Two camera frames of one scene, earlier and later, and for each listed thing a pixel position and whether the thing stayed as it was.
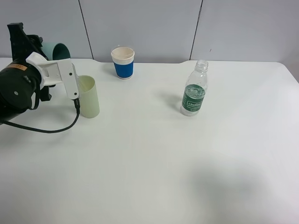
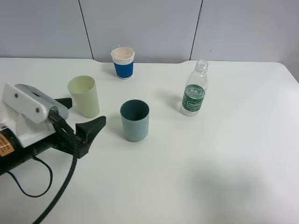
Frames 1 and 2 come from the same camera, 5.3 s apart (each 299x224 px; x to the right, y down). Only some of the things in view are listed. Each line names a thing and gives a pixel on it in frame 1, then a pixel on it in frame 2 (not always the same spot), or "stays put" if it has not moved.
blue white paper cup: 123,59 stays put
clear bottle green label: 194,91 stays put
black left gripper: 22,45 to 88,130
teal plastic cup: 55,50 to 135,113
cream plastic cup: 89,103 stays put
